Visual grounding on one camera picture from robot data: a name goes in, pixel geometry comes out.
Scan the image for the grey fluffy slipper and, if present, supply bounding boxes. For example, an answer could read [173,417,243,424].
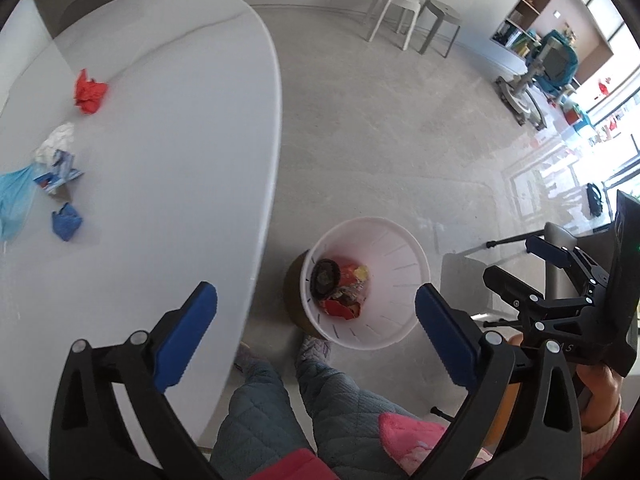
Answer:
[235,342,256,373]
[295,335,333,367]

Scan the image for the small blue wrapper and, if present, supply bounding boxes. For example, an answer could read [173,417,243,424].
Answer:
[51,202,84,242]

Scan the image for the grey stool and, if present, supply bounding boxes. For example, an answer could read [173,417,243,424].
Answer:
[417,0,463,58]

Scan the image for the white plastic bin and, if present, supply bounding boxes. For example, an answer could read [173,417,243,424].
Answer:
[299,216,431,352]

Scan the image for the brown round base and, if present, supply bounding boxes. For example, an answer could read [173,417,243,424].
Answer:
[282,250,326,336]

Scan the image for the small red wrapper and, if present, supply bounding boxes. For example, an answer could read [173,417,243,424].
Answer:
[74,68,109,116]

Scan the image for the white tissue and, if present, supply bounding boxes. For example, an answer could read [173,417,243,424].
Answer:
[34,122,77,166]

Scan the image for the person's right hand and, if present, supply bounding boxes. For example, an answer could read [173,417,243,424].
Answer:
[575,362,626,431]

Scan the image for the blue patterned paper box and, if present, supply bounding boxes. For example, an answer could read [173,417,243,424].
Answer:
[32,150,85,195]

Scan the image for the grey chair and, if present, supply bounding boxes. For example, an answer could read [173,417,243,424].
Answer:
[30,0,146,41]

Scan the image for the open wooden bookshelf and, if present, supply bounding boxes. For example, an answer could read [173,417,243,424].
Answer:
[490,0,616,91]

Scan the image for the person's right forearm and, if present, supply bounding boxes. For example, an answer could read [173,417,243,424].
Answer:
[580,400,633,466]

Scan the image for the blue face mask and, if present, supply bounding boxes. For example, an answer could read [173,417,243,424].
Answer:
[0,162,38,243]

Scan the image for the pink fleece garment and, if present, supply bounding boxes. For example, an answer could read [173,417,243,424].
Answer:
[377,412,493,466]

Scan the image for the person's grey quilted legs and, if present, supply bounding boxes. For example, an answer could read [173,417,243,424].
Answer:
[210,355,451,480]

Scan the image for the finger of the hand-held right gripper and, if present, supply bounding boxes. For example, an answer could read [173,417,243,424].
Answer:
[525,236,608,301]
[482,266,543,321]

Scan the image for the blue and grey stroller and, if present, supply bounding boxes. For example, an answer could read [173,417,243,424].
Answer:
[495,30,581,128]

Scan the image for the white stool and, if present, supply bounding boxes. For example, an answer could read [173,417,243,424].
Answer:
[362,0,422,51]

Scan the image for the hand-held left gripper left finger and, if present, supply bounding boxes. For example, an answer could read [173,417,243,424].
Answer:
[48,281,223,480]

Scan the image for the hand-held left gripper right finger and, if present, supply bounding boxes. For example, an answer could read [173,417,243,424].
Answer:
[412,282,583,480]

